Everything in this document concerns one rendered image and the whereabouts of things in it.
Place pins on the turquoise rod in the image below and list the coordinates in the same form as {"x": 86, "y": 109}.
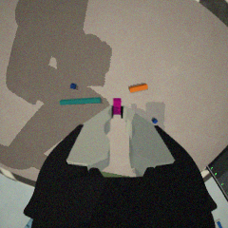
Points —
{"x": 80, "y": 101}

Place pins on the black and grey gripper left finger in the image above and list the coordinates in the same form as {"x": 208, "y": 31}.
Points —
{"x": 84, "y": 147}

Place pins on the orange rod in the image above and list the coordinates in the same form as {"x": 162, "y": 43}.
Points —
{"x": 138, "y": 88}

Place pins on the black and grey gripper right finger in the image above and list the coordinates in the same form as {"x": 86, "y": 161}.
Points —
{"x": 150, "y": 146}

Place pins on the magenta rod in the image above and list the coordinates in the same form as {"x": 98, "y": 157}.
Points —
{"x": 117, "y": 106}

